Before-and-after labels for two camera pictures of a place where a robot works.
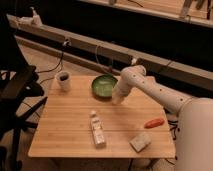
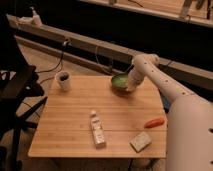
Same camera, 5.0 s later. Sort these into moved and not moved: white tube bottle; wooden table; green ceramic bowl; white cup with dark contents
Moved: green ceramic bowl
Not moved: white cup with dark contents; white tube bottle; wooden table
